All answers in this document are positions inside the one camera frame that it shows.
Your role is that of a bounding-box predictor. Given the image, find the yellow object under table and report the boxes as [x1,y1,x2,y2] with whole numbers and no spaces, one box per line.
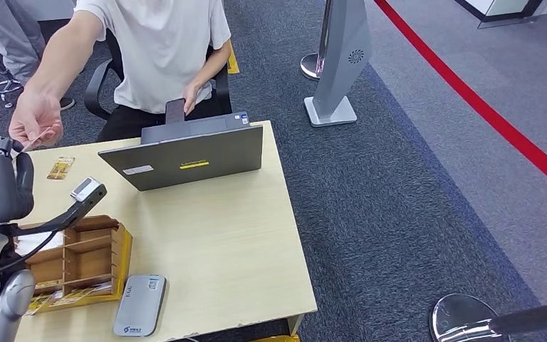
[249,333,301,342]

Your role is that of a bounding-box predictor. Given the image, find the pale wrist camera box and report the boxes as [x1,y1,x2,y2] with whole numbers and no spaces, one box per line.
[69,177,102,203]

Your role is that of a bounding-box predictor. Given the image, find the grey kiosk stand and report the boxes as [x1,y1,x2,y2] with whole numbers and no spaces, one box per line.
[303,0,373,129]

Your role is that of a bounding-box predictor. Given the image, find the person in grey trousers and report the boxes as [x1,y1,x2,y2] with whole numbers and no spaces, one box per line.
[0,0,76,112]

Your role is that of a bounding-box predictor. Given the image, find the black office chair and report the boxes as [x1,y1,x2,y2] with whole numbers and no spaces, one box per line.
[83,28,233,121]

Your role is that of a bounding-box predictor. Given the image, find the grey laptop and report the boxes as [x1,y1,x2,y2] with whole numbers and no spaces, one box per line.
[98,111,265,192]

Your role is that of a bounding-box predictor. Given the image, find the white cabinet with dark base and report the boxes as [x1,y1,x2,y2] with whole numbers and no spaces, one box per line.
[452,0,547,30]

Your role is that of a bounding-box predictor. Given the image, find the grey card reader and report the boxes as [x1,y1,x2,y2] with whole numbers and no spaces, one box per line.
[113,274,167,338]

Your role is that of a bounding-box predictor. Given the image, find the person's right hand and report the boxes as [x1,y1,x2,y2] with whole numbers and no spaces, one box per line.
[8,89,64,150]

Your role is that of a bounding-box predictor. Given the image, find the chrome stanchion post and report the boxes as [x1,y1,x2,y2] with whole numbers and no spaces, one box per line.
[300,0,335,82]

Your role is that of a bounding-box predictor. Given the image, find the white ID card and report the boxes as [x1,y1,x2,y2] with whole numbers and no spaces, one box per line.
[21,126,53,153]

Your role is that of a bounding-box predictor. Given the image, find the person's left hand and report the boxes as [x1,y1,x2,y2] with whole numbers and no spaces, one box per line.
[182,81,204,117]

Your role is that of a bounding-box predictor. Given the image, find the white card sleeve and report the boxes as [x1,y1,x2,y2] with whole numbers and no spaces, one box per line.
[80,281,114,296]

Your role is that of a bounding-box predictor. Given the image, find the white folded paper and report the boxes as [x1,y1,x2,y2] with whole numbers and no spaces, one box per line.
[16,231,66,257]

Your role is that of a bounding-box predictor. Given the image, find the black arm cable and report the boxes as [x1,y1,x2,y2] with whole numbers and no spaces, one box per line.
[0,229,60,284]

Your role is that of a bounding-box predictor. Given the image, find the black camera bracket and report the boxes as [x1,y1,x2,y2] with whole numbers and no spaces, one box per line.
[11,182,108,237]

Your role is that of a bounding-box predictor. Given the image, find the wooden compartment organizer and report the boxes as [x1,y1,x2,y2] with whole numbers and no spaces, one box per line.
[16,214,126,303]

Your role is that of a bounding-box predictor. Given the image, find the dark smartphone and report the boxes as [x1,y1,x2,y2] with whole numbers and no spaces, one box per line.
[165,98,187,125]

